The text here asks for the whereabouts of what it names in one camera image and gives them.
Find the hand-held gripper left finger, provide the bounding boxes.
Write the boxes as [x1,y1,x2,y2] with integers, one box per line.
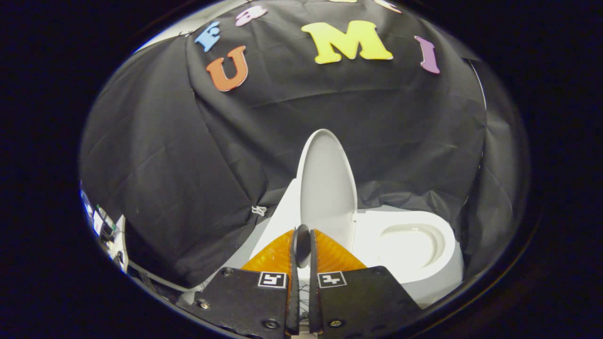
[177,229,301,337]

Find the black backdrop cloth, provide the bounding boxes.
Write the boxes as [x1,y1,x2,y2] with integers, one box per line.
[79,0,530,288]

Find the cluttered shelf items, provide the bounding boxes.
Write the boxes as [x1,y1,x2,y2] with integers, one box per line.
[80,188,128,274]

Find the black round lid pull tab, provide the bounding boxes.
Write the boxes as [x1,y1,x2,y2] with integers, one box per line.
[291,224,311,269]

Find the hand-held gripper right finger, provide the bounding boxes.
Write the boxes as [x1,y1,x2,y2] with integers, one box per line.
[309,229,422,336]

